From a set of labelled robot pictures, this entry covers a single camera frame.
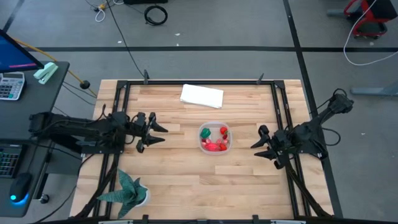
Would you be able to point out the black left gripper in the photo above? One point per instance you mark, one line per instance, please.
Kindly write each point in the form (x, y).
(136, 130)

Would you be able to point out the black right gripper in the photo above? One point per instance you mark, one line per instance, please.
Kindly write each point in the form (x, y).
(281, 144)

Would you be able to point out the red toy strawberry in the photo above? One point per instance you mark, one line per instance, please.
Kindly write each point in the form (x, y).
(223, 147)
(223, 130)

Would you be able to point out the green toy bell pepper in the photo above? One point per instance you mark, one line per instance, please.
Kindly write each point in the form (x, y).
(205, 133)

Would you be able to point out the clear plastic tupperware container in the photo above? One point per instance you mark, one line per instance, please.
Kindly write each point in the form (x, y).
(216, 126)

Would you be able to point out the large pink-red toy fruit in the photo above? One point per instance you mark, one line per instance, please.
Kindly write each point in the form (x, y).
(212, 147)

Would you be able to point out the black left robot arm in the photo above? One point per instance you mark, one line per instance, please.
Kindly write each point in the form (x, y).
(77, 127)

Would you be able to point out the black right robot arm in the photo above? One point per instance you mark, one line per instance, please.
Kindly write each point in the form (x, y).
(314, 130)

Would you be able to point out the white folded towel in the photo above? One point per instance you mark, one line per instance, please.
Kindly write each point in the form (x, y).
(202, 96)

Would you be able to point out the green potted plant white pot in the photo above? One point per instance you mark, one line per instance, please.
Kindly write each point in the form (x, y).
(130, 193)

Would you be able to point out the black computer desk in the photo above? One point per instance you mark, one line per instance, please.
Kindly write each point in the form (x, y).
(34, 102)

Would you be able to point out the mint green stapler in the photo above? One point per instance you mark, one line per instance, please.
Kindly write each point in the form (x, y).
(45, 73)

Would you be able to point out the black caster wheel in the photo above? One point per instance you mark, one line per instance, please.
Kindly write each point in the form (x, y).
(44, 198)

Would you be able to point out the black floor box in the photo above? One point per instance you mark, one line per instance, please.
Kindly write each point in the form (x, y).
(146, 1)

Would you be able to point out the yellow plug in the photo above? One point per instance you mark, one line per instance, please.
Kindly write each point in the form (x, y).
(102, 6)

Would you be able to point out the black computer mouse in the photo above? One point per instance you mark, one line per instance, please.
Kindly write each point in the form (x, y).
(20, 186)

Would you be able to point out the black backlit keyboard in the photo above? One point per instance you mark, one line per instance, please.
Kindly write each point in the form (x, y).
(9, 161)

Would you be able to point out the grey desk calculator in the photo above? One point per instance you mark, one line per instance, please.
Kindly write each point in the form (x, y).
(11, 85)

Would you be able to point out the computer monitor blue screen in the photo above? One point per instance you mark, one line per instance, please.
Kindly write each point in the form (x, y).
(15, 56)

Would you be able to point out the red stool black seat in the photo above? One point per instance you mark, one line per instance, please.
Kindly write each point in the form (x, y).
(381, 9)

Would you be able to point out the black aluminium table frame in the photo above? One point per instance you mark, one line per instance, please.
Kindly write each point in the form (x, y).
(199, 82)

